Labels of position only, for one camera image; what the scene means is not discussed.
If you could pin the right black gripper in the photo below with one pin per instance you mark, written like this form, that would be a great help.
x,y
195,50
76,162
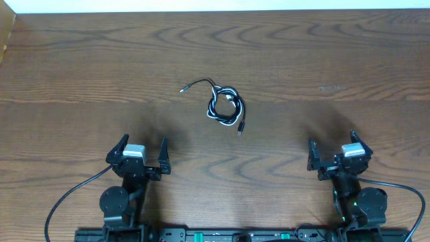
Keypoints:
x,y
314,164

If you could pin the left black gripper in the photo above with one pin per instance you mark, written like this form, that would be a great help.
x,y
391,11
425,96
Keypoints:
x,y
164,167

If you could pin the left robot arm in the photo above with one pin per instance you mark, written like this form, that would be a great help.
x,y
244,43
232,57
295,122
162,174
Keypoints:
x,y
122,205

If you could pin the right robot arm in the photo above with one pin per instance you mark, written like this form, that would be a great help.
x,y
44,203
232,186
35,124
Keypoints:
x,y
362,209

